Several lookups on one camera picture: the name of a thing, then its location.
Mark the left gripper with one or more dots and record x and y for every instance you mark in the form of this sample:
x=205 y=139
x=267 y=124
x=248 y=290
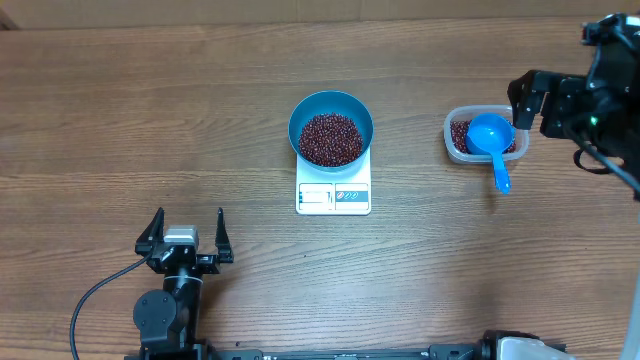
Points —
x=209 y=265

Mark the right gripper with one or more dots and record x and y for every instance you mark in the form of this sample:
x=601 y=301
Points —
x=567 y=106

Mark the blue plastic measuring scoop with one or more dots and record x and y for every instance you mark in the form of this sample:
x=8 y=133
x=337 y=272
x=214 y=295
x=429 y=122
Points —
x=501 y=175

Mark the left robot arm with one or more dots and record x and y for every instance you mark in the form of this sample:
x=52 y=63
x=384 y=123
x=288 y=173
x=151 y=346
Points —
x=167 y=318

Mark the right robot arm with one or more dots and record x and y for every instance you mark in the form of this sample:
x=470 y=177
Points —
x=616 y=65

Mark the white digital kitchen scale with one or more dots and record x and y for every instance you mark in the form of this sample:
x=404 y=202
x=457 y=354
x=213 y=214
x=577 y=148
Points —
x=346 y=191

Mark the red beans in bowl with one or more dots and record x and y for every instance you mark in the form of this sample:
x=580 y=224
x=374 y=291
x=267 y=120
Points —
x=330 y=140

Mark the teal blue bowl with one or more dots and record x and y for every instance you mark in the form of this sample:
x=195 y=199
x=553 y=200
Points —
x=331 y=101

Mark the clear plastic food container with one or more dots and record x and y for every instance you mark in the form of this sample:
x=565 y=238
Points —
x=467 y=113

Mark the red adzuki beans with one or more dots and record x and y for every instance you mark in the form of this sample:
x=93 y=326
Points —
x=459 y=135

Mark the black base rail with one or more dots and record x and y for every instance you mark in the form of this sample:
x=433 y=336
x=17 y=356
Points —
x=494 y=345

